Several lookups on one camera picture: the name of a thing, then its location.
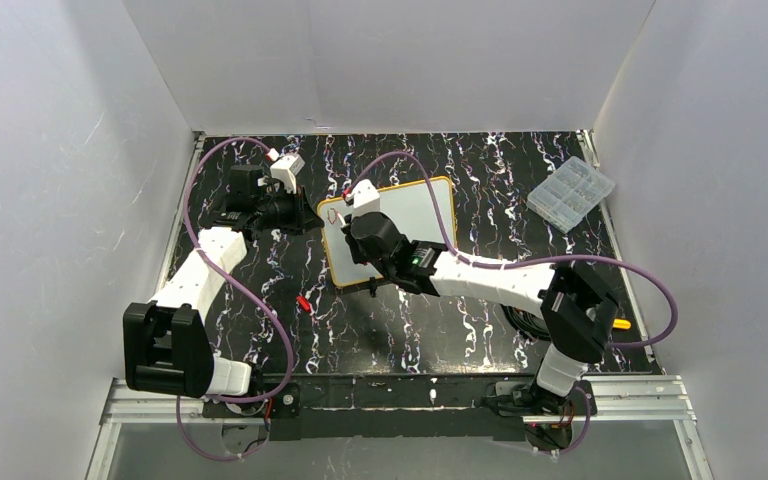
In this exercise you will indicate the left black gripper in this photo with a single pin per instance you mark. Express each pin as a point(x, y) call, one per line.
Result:
point(297, 211)

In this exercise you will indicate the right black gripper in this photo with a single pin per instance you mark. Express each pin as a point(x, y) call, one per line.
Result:
point(347, 216)

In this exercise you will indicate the yellow framed whiteboard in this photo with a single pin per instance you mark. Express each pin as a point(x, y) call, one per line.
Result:
point(408, 205)

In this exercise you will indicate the red marker cap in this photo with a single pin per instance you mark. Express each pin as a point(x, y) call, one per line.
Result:
point(304, 304)

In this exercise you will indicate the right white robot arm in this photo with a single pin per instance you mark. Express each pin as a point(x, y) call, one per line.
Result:
point(576, 305)

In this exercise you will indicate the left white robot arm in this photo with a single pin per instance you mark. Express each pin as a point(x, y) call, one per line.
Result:
point(166, 348)

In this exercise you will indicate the clear plastic compartment box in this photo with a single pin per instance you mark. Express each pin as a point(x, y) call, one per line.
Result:
point(569, 193)

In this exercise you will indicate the orange green sensor plug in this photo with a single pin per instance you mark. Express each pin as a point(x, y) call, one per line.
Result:
point(621, 324)

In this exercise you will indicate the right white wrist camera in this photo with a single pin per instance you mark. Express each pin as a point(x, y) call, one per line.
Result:
point(364, 198)

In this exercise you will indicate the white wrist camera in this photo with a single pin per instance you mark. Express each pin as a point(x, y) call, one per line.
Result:
point(284, 168)
point(364, 198)

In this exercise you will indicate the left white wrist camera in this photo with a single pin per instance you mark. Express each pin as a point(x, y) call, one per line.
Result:
point(284, 168)

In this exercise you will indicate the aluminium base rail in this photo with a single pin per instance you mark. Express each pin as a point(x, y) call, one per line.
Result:
point(414, 406)

